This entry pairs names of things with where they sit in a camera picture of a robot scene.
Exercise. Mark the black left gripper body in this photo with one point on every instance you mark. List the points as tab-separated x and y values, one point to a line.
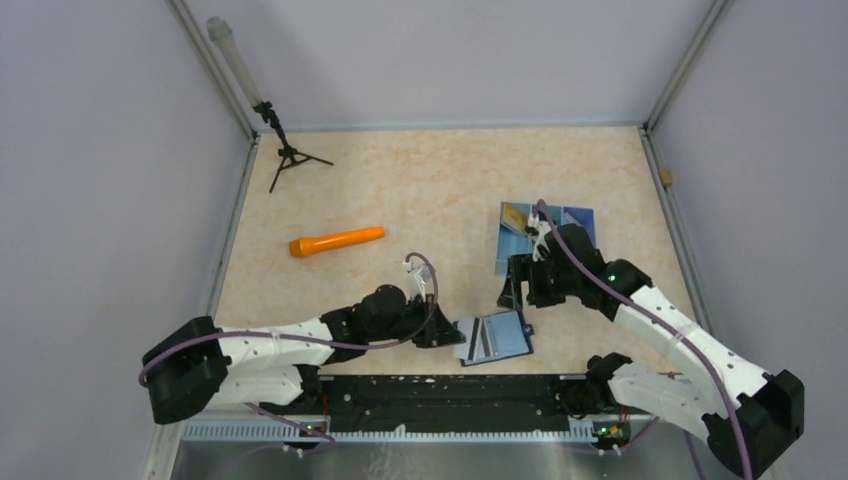
409	323

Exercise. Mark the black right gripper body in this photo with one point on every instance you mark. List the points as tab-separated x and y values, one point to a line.
548	284

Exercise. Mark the white black-stripe credit card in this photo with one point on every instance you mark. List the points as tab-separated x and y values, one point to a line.
480	343

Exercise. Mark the dark blue leather card holder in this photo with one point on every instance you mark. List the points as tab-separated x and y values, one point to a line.
513	334

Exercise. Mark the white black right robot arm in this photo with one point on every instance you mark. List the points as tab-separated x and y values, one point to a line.
747	416

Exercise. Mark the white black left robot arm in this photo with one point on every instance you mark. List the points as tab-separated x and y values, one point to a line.
202	366

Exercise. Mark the orange flashlight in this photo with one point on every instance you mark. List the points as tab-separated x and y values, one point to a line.
307	246

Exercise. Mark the small tan block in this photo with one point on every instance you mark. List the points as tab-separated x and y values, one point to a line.
665	176

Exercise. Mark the black mini tripod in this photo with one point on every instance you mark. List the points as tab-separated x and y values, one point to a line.
289	156

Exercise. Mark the grey tube on tripod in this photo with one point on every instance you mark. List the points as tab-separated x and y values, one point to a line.
221	34

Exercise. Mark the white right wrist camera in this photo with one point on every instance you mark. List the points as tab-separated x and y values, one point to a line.
538	226

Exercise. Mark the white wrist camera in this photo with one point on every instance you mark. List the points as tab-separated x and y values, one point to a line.
418	276
538	226

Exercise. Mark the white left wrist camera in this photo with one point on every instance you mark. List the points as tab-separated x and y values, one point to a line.
418	276

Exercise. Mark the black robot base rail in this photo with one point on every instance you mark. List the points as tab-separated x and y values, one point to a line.
454	403

